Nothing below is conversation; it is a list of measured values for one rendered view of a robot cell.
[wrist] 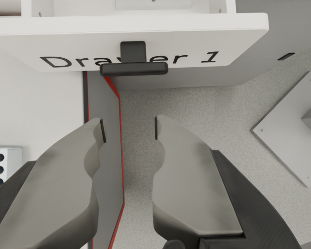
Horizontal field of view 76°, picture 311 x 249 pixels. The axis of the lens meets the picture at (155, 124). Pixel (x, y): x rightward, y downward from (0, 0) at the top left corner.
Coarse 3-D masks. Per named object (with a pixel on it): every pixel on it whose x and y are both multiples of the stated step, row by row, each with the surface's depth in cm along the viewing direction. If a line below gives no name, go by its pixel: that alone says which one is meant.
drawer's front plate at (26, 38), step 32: (0, 32) 19; (32, 32) 19; (64, 32) 19; (96, 32) 20; (128, 32) 20; (160, 32) 20; (192, 32) 21; (224, 32) 21; (256, 32) 21; (32, 64) 27; (64, 64) 27; (192, 64) 30; (224, 64) 31
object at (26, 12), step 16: (32, 0) 23; (48, 0) 27; (64, 0) 29; (80, 0) 29; (96, 0) 29; (112, 0) 29; (192, 0) 30; (208, 0) 30; (224, 0) 25; (32, 16) 23; (48, 16) 27; (64, 16) 29
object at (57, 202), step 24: (96, 120) 12; (72, 144) 10; (96, 144) 11; (48, 168) 8; (72, 168) 8; (96, 168) 10; (24, 192) 7; (48, 192) 7; (72, 192) 7; (24, 216) 6; (48, 216) 6; (72, 216) 6; (96, 216) 8; (0, 240) 6; (24, 240) 6; (48, 240) 6; (72, 240) 6
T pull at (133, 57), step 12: (120, 48) 21; (132, 48) 21; (144, 48) 22; (132, 60) 21; (144, 60) 21; (108, 72) 21; (120, 72) 21; (132, 72) 21; (144, 72) 21; (156, 72) 22
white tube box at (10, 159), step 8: (0, 152) 31; (8, 152) 31; (16, 152) 33; (0, 160) 32; (8, 160) 31; (16, 160) 33; (0, 168) 32; (8, 168) 31; (16, 168) 33; (0, 176) 31; (8, 176) 31; (0, 184) 32
